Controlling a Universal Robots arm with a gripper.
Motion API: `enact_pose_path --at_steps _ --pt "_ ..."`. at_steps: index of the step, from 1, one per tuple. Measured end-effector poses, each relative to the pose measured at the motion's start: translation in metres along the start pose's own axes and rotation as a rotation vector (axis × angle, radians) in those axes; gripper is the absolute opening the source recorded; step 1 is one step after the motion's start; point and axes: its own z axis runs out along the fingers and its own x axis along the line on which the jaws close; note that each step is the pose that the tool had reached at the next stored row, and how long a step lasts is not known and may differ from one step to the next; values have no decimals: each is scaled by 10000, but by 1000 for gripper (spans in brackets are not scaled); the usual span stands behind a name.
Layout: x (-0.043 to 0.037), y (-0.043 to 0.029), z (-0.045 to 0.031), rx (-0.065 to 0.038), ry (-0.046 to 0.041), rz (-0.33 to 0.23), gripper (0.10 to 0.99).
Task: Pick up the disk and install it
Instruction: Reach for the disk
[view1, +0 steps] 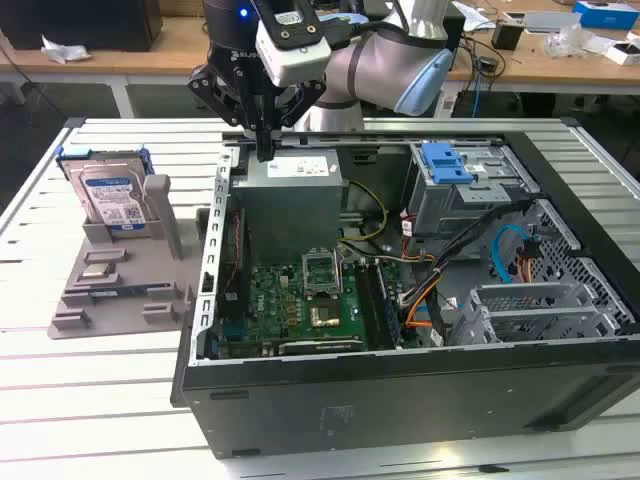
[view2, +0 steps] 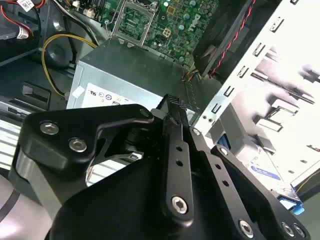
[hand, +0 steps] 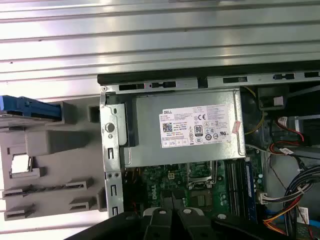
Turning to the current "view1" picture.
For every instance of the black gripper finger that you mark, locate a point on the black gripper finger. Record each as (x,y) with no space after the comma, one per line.
(210,90)
(307,97)

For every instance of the hard disk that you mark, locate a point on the hard disk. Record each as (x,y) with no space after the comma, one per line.
(107,197)

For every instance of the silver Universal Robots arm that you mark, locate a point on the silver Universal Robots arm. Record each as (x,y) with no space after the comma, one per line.
(365,65)

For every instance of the metal disk bay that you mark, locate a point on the metal disk bay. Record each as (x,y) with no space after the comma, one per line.
(525,295)

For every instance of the wooden desk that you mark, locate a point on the wooden desk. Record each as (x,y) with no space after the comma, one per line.
(165,45)

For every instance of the grey power supply unit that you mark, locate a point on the grey power supply unit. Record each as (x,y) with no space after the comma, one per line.
(290,210)

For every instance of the large black box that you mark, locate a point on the large black box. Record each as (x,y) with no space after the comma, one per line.
(100,25)

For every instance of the crumpled white paper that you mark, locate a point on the crumpled white paper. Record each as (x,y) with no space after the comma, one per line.
(65,50)

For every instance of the blue plastic drive latch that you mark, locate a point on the blue plastic drive latch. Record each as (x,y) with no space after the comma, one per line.
(445,165)

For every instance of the black tower box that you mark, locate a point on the black tower box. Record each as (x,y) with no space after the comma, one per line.
(456,30)

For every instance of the CPU socket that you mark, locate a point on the CPU socket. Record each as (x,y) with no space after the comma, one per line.
(321,274)

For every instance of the grey metal drive cage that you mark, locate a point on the grey metal drive cage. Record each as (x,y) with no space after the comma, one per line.
(450,210)

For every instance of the grey parts rack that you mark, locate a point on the grey parts rack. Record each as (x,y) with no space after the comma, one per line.
(130,260)

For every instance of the small black box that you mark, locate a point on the small black box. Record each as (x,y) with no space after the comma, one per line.
(507,36)

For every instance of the silver CPU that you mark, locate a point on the silver CPU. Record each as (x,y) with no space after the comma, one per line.
(98,271)

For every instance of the green motherboard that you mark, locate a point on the green motherboard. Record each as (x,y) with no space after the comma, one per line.
(280,310)

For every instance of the black RAM slot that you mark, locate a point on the black RAM slot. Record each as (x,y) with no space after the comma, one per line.
(376,305)
(364,305)

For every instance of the blue RAM stick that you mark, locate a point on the blue RAM stick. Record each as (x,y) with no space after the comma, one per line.
(125,291)

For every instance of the installed RAM stick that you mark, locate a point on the installed RAM stick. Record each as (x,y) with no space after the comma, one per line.
(390,305)

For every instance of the black graphics card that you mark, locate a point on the black graphics card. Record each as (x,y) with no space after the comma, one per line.
(320,346)

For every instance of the grey flat device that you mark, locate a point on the grey flat device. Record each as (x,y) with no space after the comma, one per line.
(552,21)

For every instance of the clear plastic bag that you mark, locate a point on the clear plastic bag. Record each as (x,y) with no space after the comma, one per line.
(567,42)

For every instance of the black PC case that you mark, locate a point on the black PC case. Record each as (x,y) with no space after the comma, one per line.
(350,400)

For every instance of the blue cardboard box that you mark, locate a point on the blue cardboard box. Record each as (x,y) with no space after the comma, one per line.
(605,12)

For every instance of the white phone box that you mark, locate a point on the white phone box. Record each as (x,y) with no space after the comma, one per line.
(622,54)

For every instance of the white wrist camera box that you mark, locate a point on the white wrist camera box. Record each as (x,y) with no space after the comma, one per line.
(300,62)

